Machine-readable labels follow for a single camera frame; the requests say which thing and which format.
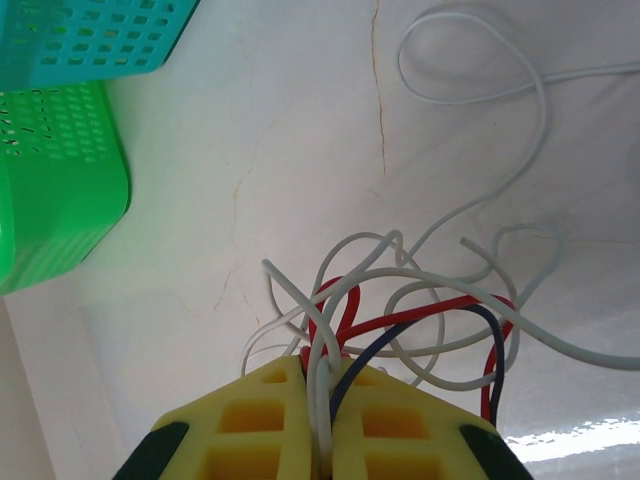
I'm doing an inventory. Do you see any green plastic basket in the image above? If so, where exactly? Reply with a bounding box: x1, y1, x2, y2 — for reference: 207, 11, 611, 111
0, 79, 133, 297

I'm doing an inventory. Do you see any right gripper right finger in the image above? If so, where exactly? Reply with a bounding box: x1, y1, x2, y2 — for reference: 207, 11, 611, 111
328, 357, 537, 480

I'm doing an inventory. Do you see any teal plastic basket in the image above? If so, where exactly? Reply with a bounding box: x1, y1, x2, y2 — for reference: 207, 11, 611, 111
0, 0, 202, 94

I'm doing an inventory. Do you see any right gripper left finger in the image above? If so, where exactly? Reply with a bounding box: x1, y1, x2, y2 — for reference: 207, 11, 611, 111
112, 355, 322, 480

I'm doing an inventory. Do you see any thin white cable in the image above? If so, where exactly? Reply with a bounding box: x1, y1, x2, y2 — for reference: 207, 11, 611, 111
397, 11, 640, 267
261, 256, 332, 362
308, 266, 640, 480

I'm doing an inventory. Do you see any thin red cable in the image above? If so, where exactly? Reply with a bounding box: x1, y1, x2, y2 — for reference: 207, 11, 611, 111
339, 293, 517, 419
306, 276, 364, 359

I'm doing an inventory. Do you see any thin dark blue cable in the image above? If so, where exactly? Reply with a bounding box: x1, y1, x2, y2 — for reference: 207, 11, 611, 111
327, 305, 506, 427

